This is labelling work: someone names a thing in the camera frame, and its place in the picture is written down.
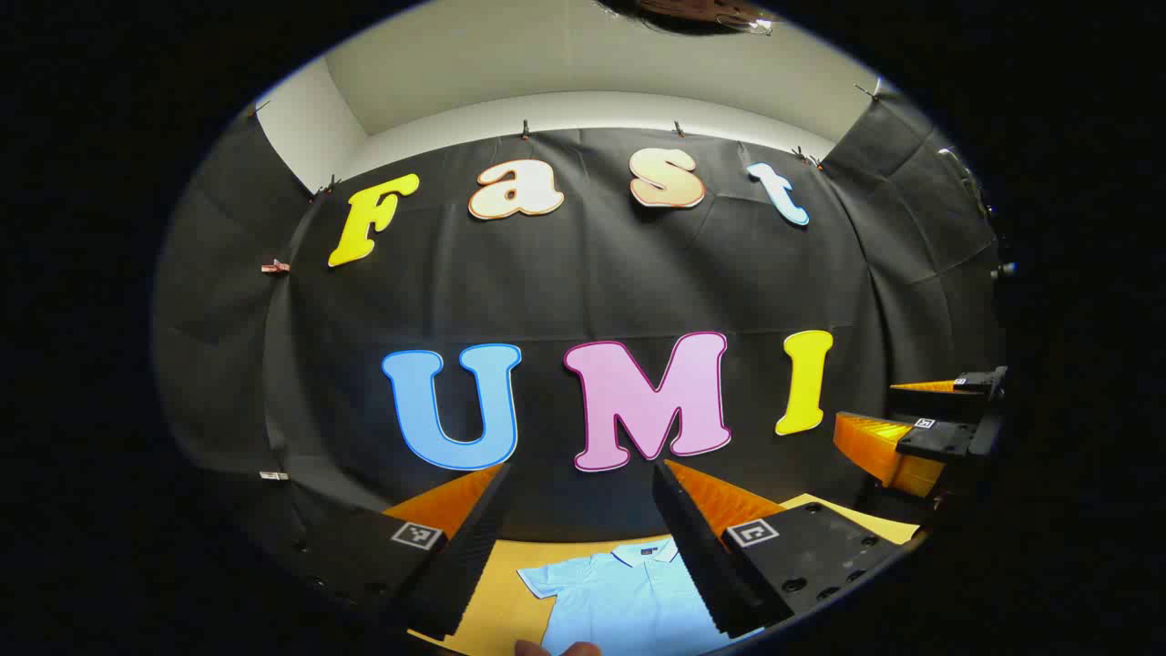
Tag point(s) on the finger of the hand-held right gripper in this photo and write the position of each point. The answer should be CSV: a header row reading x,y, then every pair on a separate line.
x,y
938,439
979,381

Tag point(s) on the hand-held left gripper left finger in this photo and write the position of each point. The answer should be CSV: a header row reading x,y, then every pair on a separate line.
x,y
469,565

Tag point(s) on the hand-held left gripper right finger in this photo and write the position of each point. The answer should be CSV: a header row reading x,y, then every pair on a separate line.
x,y
701,565

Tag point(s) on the light blue T-shirt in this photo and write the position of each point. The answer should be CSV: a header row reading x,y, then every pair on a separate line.
x,y
619,601

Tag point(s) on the black metal stand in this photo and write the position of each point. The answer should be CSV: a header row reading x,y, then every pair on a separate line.
x,y
1004,270

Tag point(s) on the black backdrop cloth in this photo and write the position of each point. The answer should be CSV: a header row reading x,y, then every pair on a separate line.
x,y
592,273

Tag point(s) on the dark rounded object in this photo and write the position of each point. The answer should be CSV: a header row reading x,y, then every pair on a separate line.
x,y
692,14

